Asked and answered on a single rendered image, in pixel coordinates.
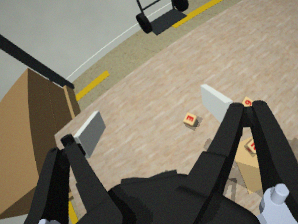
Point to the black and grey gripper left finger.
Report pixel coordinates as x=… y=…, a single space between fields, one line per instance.
x=50 y=204

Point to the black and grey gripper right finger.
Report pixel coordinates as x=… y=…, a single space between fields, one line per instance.
x=277 y=164

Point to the tan flat mat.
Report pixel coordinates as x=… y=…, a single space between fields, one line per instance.
x=248 y=167

